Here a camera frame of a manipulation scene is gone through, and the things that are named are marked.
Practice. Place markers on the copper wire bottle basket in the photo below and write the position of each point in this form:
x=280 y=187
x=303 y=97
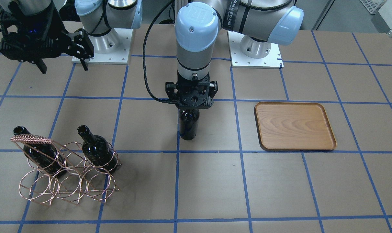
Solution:
x=77 y=177

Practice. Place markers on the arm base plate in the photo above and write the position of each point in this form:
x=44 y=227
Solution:
x=248 y=53
x=112 y=48

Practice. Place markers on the wooden tray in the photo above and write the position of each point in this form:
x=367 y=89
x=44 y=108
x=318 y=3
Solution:
x=283 y=126

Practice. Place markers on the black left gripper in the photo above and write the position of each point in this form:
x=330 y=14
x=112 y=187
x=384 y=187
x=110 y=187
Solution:
x=170 y=88

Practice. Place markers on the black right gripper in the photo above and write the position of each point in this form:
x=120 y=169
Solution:
x=60 y=36

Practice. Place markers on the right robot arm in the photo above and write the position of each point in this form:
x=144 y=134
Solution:
x=97 y=16

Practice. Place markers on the dark wine bottle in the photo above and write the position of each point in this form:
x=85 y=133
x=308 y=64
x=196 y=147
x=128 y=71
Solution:
x=188 y=123
x=45 y=155
x=97 y=150

